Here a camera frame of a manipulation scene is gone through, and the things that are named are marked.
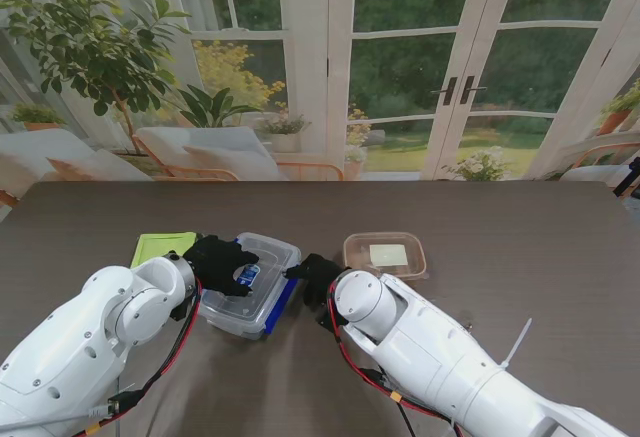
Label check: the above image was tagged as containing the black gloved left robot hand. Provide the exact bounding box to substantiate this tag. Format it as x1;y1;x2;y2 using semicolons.
182;234;261;299

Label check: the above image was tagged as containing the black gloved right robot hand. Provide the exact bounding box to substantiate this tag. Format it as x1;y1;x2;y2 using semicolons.
283;253;351;311

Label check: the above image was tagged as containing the clear lid with blue sticker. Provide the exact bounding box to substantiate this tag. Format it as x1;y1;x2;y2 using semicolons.
201;231;302;326

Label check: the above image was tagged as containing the clear container with blue clips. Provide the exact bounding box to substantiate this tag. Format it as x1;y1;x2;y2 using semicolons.
198;231;303;342

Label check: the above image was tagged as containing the clear lid with green sheet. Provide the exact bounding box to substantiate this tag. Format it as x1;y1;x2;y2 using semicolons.
129;231;201;269

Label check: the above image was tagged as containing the clear lid with white label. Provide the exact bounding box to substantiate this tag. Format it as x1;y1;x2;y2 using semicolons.
343;231;427;279

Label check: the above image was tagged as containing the black tripod stand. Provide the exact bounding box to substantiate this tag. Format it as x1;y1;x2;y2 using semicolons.
613;156;640;198

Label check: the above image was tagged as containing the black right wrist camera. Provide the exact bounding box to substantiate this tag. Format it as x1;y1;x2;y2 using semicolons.
317;301;341;331

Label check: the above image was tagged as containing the red left arm cable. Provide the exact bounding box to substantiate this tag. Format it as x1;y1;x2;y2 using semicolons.
69;279;204;437

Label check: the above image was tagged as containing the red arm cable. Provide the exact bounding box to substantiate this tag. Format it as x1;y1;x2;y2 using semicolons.
327;286;451;421
69;279;204;437

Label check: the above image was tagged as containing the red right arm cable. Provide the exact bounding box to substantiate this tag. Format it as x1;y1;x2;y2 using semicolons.
327;286;451;421

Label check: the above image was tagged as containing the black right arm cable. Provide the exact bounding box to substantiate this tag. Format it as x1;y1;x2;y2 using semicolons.
397;399;419;437

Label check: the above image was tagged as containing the grey cable with black plug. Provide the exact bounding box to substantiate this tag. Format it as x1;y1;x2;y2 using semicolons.
0;389;144;433

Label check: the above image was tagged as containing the white cable tie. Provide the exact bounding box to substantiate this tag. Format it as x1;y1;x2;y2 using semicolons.
501;317;534;372

